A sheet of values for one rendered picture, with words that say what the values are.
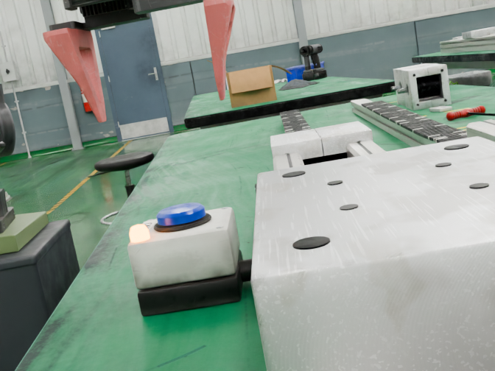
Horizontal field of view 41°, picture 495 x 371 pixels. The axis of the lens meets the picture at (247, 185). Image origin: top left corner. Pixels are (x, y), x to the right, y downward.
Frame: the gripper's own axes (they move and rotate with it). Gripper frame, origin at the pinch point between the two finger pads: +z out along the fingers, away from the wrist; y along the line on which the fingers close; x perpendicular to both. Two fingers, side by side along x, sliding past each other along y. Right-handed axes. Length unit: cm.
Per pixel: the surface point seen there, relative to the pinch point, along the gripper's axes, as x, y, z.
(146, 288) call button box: -3.2, -3.5, 14.1
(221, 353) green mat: -12.4, 2.7, 16.3
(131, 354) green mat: -10.3, -3.7, 16.2
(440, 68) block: 105, 49, 7
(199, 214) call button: -1.0, 1.4, 9.4
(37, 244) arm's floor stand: 28.7, -24.1, 15.9
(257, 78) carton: 232, 5, 4
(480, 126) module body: 8.6, 27.1, 7.8
